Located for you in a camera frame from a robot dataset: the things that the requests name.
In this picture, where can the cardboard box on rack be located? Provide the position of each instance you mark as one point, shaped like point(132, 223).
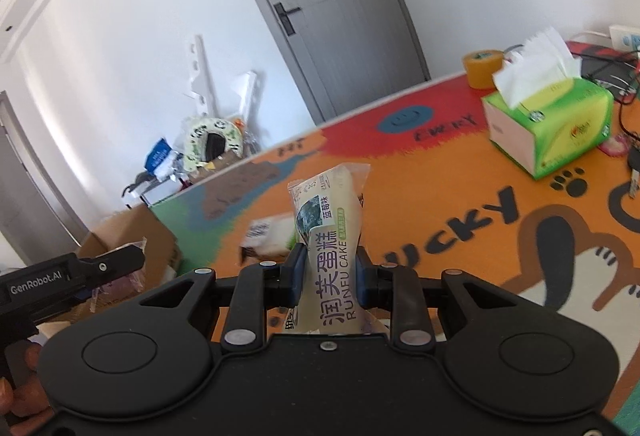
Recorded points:
point(210, 168)

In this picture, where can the grey side door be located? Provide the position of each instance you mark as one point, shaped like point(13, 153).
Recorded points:
point(37, 223)

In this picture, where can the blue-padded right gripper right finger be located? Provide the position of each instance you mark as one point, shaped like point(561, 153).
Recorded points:
point(366, 273)

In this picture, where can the black metal rack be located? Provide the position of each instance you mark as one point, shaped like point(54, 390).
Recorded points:
point(147, 189)

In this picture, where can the white shelf bracket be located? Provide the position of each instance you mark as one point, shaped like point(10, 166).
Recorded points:
point(217, 90)

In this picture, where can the yellow tape roll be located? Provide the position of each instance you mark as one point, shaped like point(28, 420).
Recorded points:
point(480, 67)

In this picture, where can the blue plastic bag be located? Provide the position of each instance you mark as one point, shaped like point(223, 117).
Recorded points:
point(158, 154)

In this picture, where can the black white cake packet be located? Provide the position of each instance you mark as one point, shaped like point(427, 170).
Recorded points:
point(268, 239)

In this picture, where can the black door handle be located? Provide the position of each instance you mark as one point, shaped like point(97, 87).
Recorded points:
point(284, 15)

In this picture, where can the green tissue box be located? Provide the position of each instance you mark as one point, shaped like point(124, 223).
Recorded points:
point(544, 114)

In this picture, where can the white power strip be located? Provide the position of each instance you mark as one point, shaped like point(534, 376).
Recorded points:
point(621, 37)

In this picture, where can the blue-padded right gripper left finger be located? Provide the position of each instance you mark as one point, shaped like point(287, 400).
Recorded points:
point(292, 276)

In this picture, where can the person's left hand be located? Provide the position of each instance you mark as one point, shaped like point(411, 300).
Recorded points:
point(29, 401)

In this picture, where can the colourful cartoon table mat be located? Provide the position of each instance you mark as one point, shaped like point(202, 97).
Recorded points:
point(440, 195)

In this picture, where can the white Runfu cake packet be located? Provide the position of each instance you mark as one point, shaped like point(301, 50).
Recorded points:
point(328, 220)

